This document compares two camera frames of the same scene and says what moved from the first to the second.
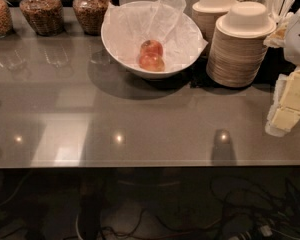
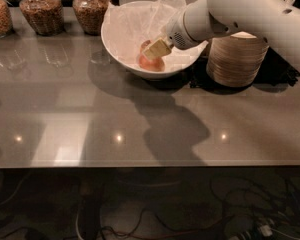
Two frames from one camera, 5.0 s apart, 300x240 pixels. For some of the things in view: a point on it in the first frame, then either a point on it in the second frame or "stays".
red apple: x=152 y=62 stays
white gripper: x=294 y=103 → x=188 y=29
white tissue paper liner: x=129 y=23 stays
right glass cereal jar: x=90 y=4 stays
